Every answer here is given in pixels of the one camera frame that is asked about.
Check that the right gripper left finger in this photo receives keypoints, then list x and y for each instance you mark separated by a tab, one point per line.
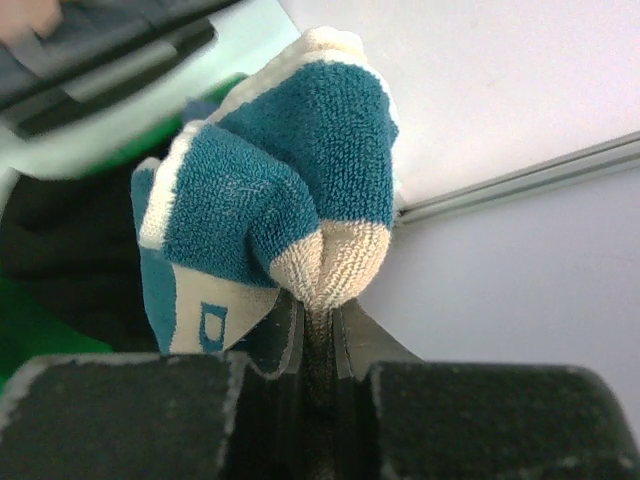
230	415

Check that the black clothing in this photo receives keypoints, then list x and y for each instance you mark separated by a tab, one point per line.
71	244

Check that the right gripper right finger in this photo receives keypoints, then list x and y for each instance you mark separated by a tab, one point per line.
400	417

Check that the white black space suitcase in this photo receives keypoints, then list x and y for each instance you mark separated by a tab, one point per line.
114	77

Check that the teal cream sock towel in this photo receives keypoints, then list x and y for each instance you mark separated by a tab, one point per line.
287	185

